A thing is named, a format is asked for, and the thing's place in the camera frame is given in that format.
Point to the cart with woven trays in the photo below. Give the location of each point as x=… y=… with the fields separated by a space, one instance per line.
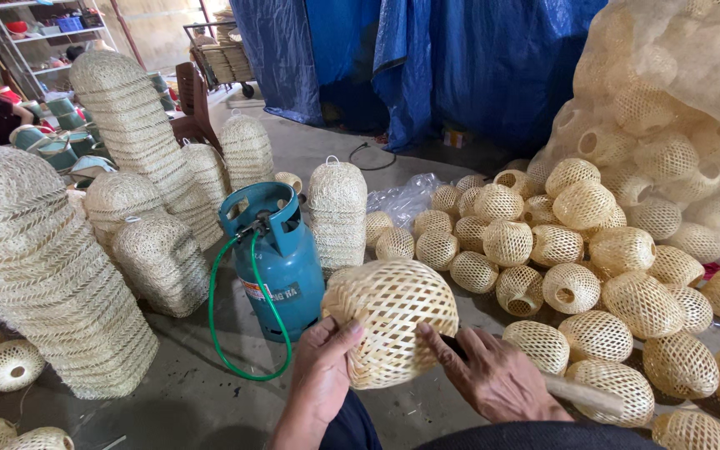
x=225 y=59

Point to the clear plastic sheet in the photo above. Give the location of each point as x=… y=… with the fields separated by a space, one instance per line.
x=397 y=200

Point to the tall leaning stack woven shades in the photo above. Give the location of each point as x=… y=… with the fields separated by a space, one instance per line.
x=135 y=137

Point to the brown wooden chair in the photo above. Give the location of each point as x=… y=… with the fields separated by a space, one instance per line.
x=192 y=103

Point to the short stack of woven shades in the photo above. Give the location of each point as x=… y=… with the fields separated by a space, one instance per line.
x=119 y=197
x=160 y=265

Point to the blue gas cylinder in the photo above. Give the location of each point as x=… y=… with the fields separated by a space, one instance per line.
x=288 y=275

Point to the white metal shelf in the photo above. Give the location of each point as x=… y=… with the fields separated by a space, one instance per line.
x=54 y=34

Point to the plastic sack of woven balls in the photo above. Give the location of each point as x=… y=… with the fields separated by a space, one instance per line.
x=666 y=125

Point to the narrow stack of woven shades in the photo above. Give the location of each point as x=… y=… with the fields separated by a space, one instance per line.
x=246 y=147
x=207 y=172
x=338 y=212

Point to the blue tarpaulin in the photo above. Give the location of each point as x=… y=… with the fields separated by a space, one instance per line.
x=460 y=62

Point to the small colourful box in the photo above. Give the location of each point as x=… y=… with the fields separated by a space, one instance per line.
x=454 y=139

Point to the small woven bamboo ball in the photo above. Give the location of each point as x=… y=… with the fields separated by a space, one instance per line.
x=289 y=181

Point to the group of teal-rimmed baskets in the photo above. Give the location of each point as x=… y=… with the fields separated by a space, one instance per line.
x=60 y=147

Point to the large stack of woven shades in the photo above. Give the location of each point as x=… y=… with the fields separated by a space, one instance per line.
x=47 y=269

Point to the person's right hand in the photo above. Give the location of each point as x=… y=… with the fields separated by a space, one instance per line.
x=497 y=387

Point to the black gas regulator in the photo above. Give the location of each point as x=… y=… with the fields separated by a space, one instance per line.
x=257 y=226

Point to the person's dark clothing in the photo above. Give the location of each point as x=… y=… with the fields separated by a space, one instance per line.
x=541 y=437

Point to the pile of woven bamboo balls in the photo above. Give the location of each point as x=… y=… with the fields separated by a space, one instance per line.
x=10 y=365
x=585 y=294

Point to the person's left hand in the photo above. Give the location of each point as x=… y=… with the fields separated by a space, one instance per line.
x=317 y=375

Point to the round woven bamboo lampshade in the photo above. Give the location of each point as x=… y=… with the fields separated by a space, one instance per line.
x=391 y=319

